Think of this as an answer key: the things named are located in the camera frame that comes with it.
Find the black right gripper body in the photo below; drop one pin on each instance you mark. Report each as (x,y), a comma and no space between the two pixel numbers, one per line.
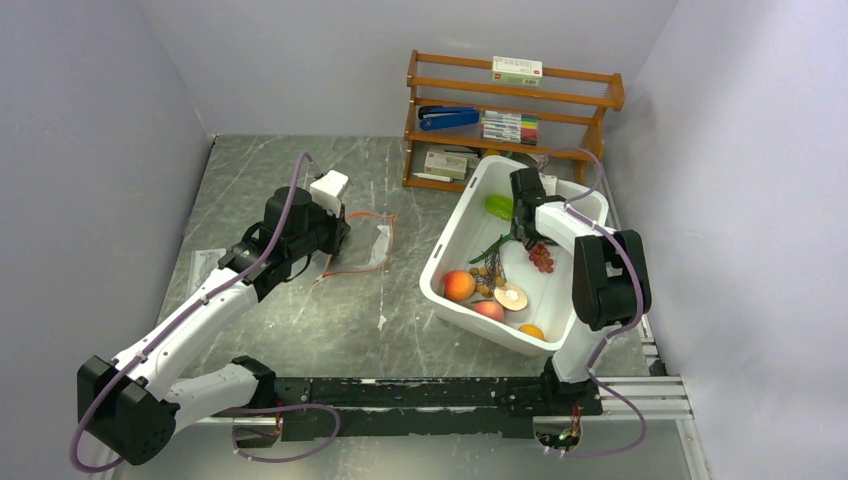
(523,233)

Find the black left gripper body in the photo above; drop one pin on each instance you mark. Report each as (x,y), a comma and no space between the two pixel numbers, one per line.
(325,228)

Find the clear zip top bag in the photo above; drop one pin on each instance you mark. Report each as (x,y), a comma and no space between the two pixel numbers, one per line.
(365,249)

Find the red grape bunch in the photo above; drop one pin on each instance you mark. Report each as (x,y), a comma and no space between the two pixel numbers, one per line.
(540,257)

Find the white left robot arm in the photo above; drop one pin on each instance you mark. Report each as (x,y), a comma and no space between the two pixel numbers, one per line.
(134,403)

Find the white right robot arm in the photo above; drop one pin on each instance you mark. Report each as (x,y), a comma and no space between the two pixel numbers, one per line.
(610,288)

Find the green starfruit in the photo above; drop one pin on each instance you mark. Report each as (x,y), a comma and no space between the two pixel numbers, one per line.
(499,206)

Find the green bean pod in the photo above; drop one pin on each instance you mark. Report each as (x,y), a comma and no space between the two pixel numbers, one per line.
(491,249)

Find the coloured marker pen pack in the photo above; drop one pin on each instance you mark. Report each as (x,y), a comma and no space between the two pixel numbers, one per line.
(509,127)

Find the brown longan twig bunch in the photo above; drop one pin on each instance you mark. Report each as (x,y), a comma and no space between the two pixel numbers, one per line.
(488,274)

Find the white red box lower shelf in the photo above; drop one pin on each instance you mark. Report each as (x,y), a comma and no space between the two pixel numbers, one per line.
(453,164)

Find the wooden shelf rack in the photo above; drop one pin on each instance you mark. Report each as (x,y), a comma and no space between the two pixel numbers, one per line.
(564,115)

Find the white plastic bin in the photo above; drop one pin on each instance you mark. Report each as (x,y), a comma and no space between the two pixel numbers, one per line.
(469,231)

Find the half cut mushroom slice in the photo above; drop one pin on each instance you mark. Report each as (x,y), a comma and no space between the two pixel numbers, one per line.
(511,297)

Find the large orange peach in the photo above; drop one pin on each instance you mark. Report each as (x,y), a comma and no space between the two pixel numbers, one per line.
(458,285)

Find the blue stapler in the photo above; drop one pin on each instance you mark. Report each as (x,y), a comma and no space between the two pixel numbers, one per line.
(445,117)

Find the white green box on shelf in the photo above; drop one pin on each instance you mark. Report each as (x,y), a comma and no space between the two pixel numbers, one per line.
(516,72)

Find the small red peach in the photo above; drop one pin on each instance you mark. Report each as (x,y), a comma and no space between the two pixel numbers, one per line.
(492,310)

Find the paper sheet on table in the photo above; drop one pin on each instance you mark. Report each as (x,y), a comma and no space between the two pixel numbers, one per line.
(202,263)

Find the small orange fruit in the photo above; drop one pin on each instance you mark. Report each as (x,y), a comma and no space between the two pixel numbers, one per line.
(533,331)

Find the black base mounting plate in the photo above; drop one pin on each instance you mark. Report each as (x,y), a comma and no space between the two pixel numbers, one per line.
(312,408)

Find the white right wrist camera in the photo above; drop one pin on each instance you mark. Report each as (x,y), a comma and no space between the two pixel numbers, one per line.
(549,183)

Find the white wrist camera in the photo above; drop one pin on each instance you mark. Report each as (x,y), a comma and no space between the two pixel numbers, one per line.
(549,183)
(328,190)

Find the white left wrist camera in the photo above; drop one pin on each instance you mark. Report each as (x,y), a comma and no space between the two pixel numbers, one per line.
(328,190)

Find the aluminium rail frame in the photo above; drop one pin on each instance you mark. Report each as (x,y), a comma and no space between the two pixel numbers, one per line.
(632,365)

